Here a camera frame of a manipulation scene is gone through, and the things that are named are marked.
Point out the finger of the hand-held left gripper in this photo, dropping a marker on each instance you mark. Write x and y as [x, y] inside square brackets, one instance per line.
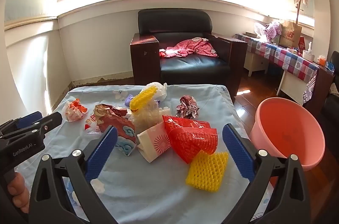
[53, 119]
[29, 118]

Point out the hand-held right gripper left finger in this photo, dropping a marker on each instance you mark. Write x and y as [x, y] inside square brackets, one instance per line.
[102, 152]

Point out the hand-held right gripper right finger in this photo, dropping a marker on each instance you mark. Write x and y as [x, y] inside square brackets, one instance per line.
[238, 152]

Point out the white orange plastic bag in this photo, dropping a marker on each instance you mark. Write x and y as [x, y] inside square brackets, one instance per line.
[72, 111]

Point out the red blue cloud print package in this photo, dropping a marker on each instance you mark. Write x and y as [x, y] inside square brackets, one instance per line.
[124, 131]

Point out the small red white wrapper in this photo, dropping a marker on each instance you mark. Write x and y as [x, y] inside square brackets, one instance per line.
[91, 121]

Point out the square yellow foam net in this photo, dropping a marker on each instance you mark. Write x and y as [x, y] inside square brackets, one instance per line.
[206, 173]

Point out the brown patterned paper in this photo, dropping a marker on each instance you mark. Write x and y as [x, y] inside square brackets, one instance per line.
[106, 110]

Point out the pink plastic bucket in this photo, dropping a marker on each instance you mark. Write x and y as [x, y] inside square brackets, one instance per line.
[278, 131]

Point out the red foam net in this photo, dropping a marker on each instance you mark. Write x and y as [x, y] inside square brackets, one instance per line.
[193, 142]

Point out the pink white paper box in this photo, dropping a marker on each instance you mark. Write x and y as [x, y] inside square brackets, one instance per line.
[153, 144]

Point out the clear plastic wrap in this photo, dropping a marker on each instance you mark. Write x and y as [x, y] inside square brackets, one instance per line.
[148, 118]

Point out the purple cloth bundle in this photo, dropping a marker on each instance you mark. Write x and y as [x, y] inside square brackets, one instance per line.
[128, 100]

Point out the red plastic wrapper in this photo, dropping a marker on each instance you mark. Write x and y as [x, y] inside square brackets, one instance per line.
[182, 123]

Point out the long yellow foam net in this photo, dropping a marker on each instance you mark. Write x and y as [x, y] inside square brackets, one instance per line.
[143, 99]

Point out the red white paper ball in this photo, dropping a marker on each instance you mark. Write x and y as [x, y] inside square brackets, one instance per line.
[186, 107]

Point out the person's left hand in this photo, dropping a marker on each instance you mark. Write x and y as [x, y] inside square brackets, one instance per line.
[17, 188]

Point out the light blue blanket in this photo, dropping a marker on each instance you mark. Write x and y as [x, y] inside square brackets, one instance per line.
[132, 192]

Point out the white desk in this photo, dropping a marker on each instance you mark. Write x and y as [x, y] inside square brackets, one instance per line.
[291, 81]

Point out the black leather armchair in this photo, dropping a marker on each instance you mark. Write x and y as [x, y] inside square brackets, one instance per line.
[185, 67]

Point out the checkered tablecloth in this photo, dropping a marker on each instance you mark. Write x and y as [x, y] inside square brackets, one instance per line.
[280, 54]

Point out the black armchair with wooden sides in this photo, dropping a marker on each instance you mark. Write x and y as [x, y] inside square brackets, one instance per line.
[324, 86]

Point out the pink spotted garment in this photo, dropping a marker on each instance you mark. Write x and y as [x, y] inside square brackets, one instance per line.
[196, 47]

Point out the pale cloth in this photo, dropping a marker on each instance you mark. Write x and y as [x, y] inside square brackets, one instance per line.
[334, 88]

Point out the flat dark box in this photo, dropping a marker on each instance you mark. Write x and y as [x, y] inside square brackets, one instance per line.
[250, 33]

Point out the white tissue container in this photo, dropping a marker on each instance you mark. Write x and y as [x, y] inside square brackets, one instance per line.
[308, 54]

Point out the white plastic bag on desk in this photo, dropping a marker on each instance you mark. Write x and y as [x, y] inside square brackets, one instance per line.
[260, 30]

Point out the red box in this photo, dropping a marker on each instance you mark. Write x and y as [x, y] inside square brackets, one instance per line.
[302, 46]

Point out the orange tissue pack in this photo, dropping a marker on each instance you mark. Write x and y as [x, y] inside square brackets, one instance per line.
[321, 60]

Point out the purple checked cloth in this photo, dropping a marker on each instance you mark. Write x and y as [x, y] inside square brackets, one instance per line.
[273, 31]

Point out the blue packet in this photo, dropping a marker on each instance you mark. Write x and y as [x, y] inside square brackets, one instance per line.
[330, 65]

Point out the brown paper bag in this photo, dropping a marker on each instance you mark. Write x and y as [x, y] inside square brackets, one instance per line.
[290, 33]

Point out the wooden coat stand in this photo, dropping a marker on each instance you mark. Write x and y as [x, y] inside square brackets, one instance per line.
[298, 13]

